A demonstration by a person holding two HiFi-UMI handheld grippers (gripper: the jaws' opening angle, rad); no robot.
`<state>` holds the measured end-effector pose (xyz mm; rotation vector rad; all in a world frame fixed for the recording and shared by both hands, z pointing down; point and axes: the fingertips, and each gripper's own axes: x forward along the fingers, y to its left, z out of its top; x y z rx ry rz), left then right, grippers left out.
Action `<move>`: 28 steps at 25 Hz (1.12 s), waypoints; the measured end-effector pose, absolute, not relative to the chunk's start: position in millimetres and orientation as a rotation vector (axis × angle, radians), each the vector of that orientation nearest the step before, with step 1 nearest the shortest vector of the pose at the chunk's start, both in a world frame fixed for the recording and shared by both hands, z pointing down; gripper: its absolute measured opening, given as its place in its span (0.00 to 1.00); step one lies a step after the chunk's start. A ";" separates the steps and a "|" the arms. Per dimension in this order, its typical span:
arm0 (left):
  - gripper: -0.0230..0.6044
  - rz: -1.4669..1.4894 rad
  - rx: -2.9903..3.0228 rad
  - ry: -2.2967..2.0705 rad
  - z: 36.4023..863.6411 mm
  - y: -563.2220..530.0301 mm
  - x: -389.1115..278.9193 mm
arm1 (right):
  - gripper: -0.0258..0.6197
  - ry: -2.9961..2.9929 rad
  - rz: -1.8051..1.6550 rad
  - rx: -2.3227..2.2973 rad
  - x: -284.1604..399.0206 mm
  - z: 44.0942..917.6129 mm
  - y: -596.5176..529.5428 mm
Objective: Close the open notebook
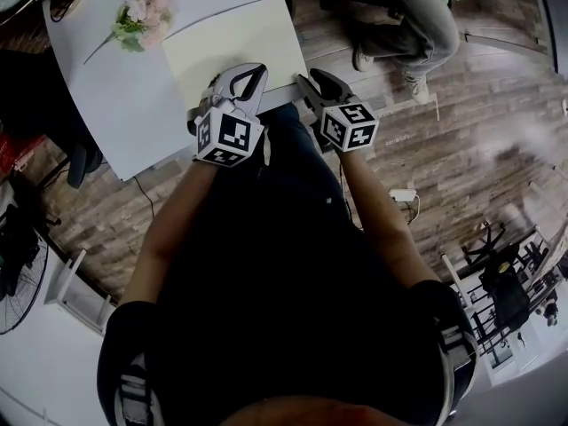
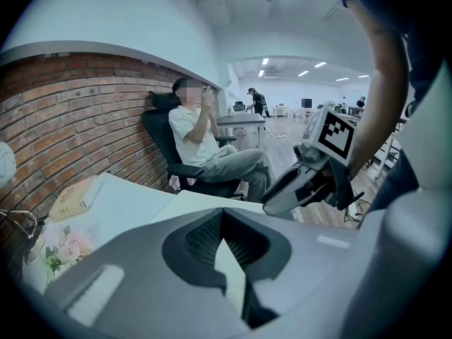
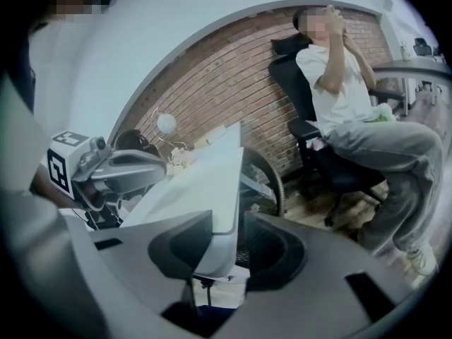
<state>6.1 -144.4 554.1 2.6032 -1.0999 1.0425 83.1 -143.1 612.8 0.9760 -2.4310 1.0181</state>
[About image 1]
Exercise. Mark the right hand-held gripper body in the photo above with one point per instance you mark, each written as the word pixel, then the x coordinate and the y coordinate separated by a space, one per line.
pixel 350 127

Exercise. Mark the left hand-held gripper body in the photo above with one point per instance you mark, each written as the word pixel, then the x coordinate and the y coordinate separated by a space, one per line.
pixel 231 133

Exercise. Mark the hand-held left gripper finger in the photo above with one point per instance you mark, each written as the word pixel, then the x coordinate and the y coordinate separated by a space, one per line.
pixel 224 82
pixel 259 93

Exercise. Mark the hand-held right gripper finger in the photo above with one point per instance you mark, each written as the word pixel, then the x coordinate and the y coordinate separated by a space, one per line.
pixel 337 91
pixel 310 98

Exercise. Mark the dark teal notebook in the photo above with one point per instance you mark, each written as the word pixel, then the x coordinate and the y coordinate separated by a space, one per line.
pixel 231 38

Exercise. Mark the person's left forearm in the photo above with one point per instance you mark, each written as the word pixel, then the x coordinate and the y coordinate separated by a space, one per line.
pixel 177 220

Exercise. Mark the person's right forearm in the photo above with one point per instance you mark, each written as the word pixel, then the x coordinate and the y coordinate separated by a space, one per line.
pixel 377 211

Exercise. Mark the person's dark trousers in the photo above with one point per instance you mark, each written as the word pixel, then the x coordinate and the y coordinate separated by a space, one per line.
pixel 293 149

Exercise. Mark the white power strip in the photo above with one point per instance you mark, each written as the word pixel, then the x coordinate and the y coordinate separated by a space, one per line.
pixel 404 194

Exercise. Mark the pink artificial flower bunch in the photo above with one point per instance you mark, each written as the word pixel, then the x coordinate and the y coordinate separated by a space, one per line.
pixel 146 16

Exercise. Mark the white folding table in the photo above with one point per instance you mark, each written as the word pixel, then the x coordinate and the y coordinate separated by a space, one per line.
pixel 111 104

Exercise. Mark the person's dark shirt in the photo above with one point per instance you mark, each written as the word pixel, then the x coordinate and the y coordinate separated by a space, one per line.
pixel 284 304

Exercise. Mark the black office chair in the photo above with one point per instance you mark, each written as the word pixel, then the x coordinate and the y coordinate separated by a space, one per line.
pixel 35 96
pixel 506 295

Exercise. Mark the red box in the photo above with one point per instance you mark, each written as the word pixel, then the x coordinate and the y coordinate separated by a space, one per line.
pixel 18 149

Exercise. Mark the person's head and neck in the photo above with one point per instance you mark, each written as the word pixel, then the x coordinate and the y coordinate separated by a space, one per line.
pixel 275 413

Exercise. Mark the black standing fan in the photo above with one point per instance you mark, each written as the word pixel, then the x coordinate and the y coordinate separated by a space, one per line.
pixel 13 322

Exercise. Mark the white desk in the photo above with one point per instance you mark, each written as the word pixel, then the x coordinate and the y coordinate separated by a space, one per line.
pixel 44 371

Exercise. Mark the white shelf frame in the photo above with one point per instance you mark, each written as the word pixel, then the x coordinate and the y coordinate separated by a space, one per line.
pixel 449 273

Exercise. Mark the white metal table frame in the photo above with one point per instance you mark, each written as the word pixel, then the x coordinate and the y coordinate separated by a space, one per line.
pixel 66 278

